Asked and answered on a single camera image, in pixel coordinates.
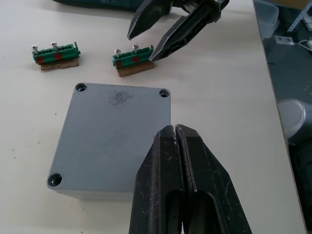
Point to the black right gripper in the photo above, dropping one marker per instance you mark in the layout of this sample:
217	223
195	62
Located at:
185	4

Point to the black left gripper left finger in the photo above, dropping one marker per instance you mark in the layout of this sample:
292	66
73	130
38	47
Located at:
156	185

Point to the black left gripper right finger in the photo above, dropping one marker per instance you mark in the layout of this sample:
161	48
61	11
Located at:
212	195

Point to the silver pan head screw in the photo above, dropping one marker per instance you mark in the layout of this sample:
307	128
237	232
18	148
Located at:
118	53
135	48
35	48
54	46

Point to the green terminal block screw holder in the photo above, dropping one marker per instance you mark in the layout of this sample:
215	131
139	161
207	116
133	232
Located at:
57	54
132	59

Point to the grey box lid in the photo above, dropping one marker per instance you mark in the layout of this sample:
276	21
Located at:
107	141

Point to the brown cork base piece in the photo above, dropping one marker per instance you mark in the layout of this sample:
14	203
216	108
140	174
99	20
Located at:
136	69
61	65

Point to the clear plastic storage bin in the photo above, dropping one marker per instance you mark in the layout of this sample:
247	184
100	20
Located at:
267	17

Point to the white power adapter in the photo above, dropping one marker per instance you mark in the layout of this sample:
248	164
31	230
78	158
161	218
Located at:
284	40

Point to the grey metal shelf bracket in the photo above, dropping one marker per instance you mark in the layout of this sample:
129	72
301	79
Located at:
301	17

